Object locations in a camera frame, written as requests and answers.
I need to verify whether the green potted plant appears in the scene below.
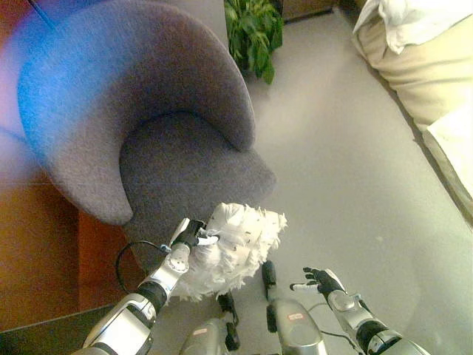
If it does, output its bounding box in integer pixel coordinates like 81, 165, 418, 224
224, 0, 285, 85

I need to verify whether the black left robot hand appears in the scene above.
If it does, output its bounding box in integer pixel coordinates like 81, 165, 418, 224
171, 217, 217, 253

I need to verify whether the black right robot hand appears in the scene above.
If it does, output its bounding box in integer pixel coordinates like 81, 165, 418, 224
289, 266, 348, 297

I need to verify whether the white duvet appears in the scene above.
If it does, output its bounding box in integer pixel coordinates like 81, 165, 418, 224
353, 0, 473, 55

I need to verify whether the grey round armchair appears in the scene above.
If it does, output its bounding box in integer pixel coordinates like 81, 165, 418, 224
17, 0, 278, 256

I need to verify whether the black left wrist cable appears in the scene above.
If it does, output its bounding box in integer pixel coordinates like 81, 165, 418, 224
115, 240, 171, 294

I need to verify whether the beige upholstered bed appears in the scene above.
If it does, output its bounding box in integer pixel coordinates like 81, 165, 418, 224
338, 0, 473, 223

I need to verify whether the black thin floor lamp pole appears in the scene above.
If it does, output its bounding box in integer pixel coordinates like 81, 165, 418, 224
27, 0, 55, 27

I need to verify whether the white feathery pillow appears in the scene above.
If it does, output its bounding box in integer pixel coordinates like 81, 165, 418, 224
168, 201, 288, 303

